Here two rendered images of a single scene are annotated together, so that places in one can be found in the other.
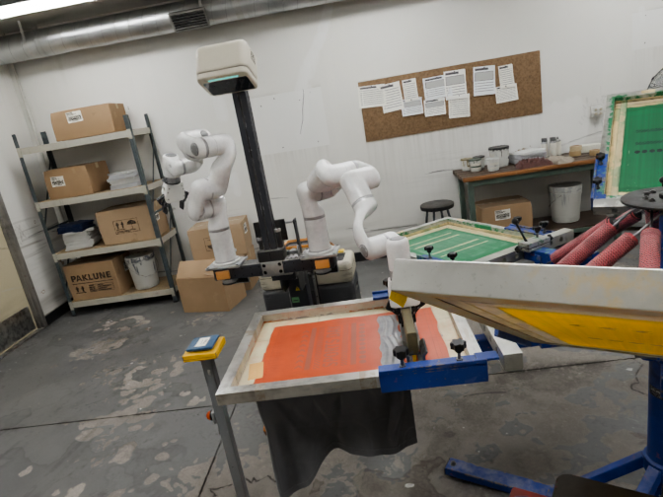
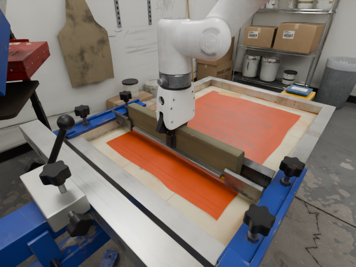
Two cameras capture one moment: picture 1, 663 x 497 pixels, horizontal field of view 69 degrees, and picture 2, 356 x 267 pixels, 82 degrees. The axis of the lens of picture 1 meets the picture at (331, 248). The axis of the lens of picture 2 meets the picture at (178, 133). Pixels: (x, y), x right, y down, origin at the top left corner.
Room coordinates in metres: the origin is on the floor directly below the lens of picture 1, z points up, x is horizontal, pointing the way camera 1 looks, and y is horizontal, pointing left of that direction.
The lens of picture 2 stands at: (1.78, -0.58, 1.33)
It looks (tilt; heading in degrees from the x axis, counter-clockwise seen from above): 33 degrees down; 126
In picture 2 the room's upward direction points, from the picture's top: straight up
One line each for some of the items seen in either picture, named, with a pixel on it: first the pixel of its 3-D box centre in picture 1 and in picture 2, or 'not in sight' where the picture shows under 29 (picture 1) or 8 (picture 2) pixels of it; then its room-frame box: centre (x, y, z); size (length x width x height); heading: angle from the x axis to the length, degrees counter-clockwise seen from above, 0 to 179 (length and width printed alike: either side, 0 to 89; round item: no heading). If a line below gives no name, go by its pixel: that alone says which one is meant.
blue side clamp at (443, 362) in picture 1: (431, 372); (109, 122); (1.22, -0.22, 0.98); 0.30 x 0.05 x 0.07; 84
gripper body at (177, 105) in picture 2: (403, 289); (175, 101); (1.50, -0.21, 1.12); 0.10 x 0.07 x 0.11; 84
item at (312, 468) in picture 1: (342, 436); not in sight; (1.32, 0.06, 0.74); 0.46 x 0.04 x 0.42; 84
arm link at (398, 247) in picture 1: (394, 249); (192, 46); (1.54, -0.20, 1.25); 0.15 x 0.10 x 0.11; 25
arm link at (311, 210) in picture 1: (313, 198); not in sight; (2.07, 0.04, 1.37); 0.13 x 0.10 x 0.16; 115
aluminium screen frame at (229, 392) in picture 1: (349, 337); (214, 124); (1.52, -0.01, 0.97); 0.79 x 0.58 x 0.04; 84
